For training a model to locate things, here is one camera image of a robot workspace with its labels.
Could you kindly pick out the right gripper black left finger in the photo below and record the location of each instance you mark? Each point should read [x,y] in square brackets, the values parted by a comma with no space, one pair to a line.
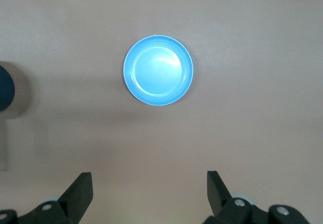
[73,198]

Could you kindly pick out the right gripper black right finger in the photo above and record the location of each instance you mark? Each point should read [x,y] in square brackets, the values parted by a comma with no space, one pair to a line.
[219,203]

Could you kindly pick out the brown table mat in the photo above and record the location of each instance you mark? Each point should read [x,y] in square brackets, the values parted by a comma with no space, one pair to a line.
[227,123]

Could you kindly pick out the blue round plate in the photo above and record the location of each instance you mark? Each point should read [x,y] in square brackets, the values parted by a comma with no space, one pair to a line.
[159,70]

